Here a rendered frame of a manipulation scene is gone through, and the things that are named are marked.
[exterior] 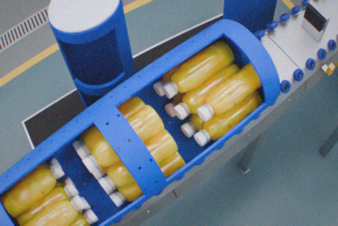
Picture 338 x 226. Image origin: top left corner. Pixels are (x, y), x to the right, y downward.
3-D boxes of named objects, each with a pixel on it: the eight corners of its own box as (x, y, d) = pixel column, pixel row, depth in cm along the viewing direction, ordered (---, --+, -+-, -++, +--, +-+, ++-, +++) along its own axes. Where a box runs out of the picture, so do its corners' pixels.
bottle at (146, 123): (162, 130, 110) (99, 175, 106) (145, 106, 110) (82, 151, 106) (167, 126, 103) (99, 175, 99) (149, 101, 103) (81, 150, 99)
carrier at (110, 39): (80, 98, 224) (102, 142, 214) (39, 0, 145) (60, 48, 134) (126, 73, 229) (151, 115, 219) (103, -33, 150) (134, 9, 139)
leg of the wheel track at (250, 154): (251, 168, 220) (273, 121, 163) (243, 175, 219) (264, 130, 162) (245, 161, 222) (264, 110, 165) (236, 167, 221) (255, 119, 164)
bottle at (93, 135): (145, 101, 108) (81, 147, 103) (156, 122, 112) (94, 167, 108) (132, 91, 114) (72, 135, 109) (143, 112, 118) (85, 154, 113)
